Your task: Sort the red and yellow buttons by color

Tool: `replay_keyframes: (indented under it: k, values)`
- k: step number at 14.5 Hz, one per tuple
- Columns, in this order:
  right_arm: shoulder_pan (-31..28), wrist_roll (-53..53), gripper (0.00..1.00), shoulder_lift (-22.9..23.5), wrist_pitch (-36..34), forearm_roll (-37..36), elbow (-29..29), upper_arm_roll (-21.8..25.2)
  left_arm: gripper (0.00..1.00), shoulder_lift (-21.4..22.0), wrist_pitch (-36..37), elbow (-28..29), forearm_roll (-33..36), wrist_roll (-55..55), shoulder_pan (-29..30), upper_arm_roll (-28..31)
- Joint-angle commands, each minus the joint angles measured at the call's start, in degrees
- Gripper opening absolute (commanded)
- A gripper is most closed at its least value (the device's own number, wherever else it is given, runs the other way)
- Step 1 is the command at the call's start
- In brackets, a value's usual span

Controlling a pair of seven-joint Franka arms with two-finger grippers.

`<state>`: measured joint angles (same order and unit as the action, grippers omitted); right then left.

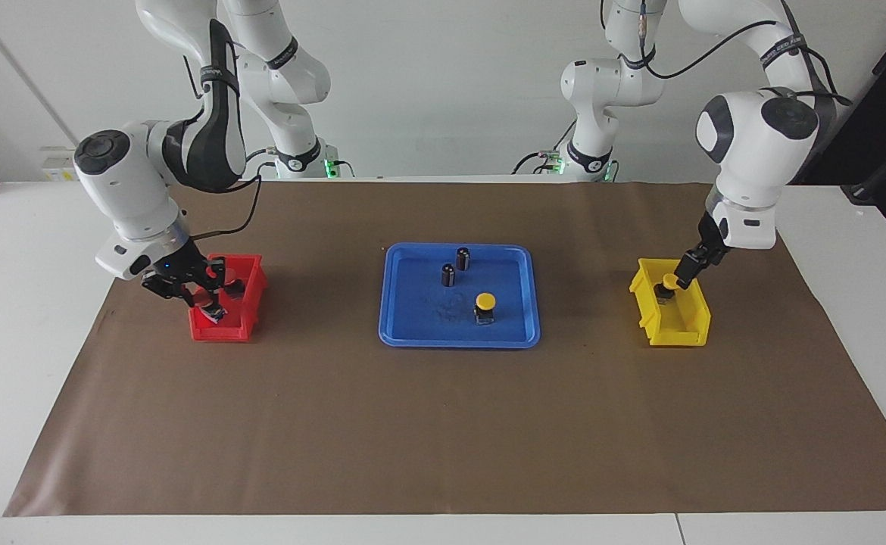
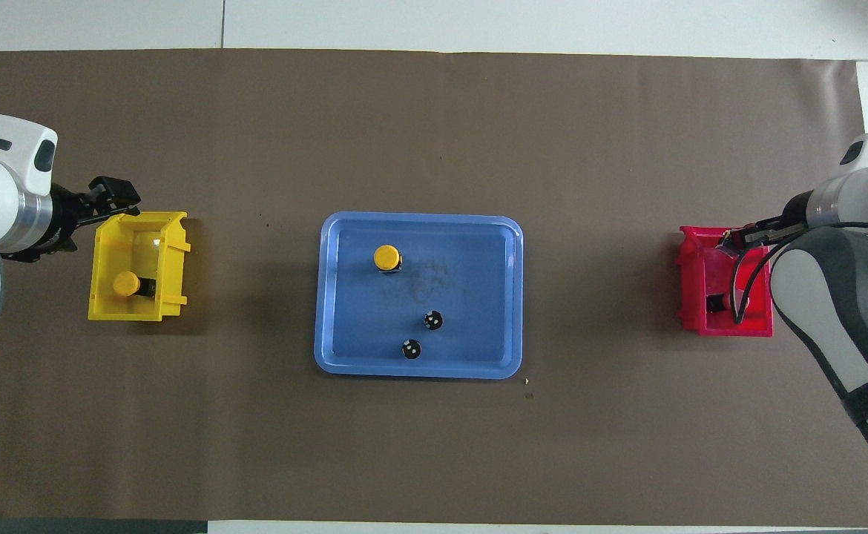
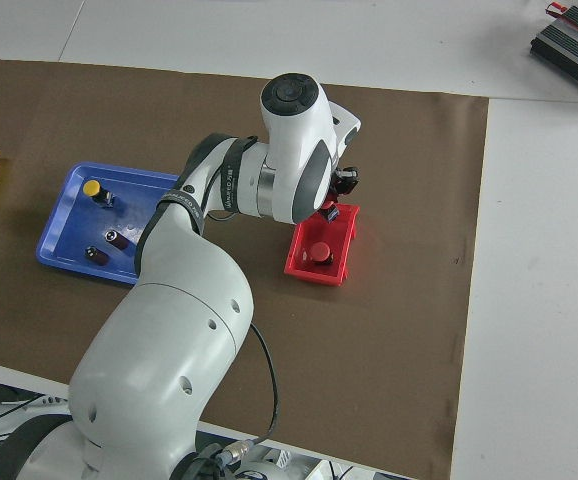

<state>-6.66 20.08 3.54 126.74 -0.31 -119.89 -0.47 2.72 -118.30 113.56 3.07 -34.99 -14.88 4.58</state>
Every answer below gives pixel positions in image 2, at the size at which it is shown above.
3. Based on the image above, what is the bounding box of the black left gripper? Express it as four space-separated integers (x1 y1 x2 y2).
0 176 142 264

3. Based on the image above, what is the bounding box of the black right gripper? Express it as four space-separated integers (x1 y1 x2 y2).
717 211 815 250

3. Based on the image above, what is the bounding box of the yellow push button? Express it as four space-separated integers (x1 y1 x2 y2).
112 271 159 300
373 244 404 275

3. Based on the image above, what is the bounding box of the yellow plastic storage bin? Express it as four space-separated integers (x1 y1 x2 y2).
88 211 191 323

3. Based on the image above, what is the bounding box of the red plastic storage bin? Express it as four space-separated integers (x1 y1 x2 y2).
676 225 775 338

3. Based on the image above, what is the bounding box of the blue plastic tray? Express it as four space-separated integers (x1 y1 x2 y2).
314 211 525 380

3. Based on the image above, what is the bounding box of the brown paper table mat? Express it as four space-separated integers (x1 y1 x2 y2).
0 49 868 529

